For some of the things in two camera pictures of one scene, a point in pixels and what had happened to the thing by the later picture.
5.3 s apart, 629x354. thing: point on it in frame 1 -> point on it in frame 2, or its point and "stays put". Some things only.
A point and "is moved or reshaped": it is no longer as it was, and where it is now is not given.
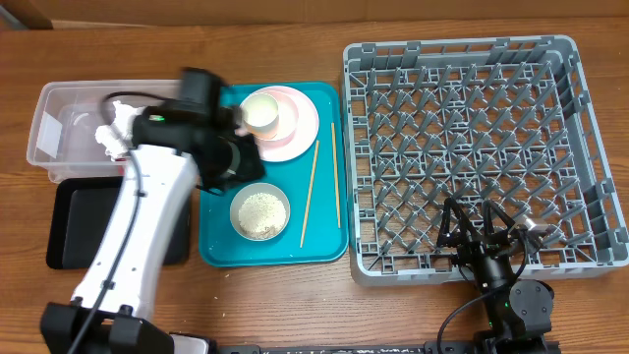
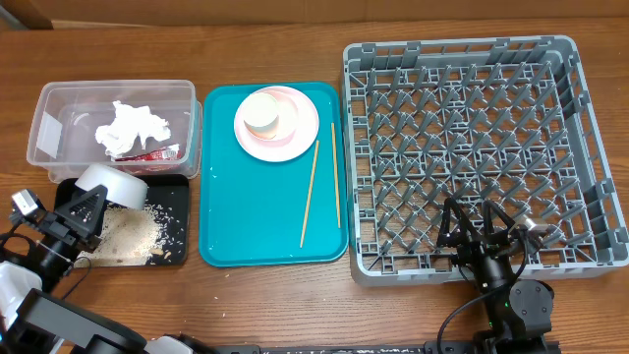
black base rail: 432,346 stays put
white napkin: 118,137 stays put
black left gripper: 252,167 -> 69,218
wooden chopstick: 310,190 stays put
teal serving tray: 315,185 stays put
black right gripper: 477,243 stays put
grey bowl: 259,211 -> 123,188
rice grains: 259,212 is moved or reshaped
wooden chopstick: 336,175 stays put
